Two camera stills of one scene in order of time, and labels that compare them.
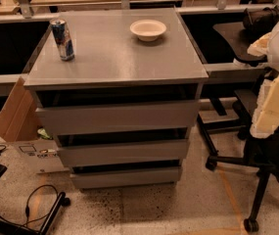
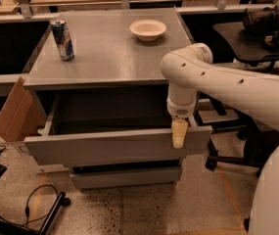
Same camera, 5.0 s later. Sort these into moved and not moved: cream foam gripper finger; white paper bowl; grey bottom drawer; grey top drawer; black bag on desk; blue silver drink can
Moved: grey top drawer; cream foam gripper finger
Not moved: black bag on desk; white paper bowl; grey bottom drawer; blue silver drink can
